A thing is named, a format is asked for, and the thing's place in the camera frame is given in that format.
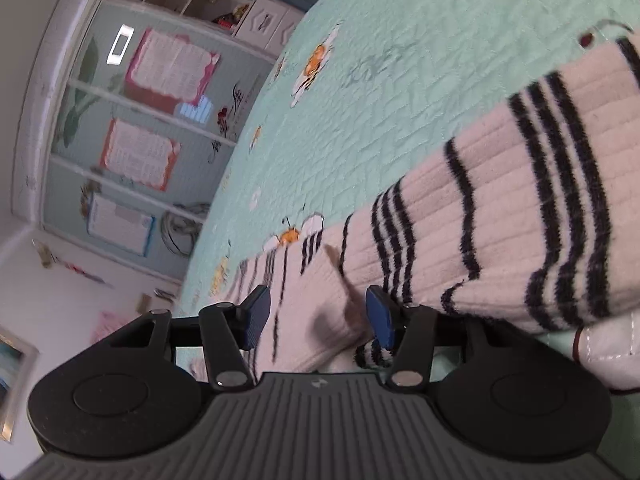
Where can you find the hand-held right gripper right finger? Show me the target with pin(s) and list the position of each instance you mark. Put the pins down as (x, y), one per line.
(380, 315)

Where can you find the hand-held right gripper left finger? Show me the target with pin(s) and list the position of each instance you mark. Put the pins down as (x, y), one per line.
(257, 315)

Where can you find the white black-striped knit sweater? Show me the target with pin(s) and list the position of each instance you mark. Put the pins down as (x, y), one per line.
(500, 210)

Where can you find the mint quilted bed cover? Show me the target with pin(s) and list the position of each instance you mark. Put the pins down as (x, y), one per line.
(400, 85)

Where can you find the white drawer cabinet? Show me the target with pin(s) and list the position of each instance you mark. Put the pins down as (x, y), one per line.
(267, 20)

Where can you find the white wardrobe shelves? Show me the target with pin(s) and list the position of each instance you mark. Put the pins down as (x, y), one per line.
(195, 0)

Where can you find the brown wall switch plate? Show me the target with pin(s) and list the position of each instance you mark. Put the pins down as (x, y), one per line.
(144, 302)

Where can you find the blue-bordered wall poster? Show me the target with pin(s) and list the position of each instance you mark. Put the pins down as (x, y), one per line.
(120, 222)

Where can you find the red hanging wall ornament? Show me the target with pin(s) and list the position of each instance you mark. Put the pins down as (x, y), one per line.
(75, 265)

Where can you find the red-bordered wall poster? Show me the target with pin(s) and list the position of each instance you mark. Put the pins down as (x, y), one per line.
(140, 155)

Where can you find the framed wall picture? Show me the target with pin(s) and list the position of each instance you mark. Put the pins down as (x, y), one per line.
(12, 380)

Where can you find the pink-bordered wall poster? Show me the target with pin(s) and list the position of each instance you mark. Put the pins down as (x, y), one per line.
(172, 67)

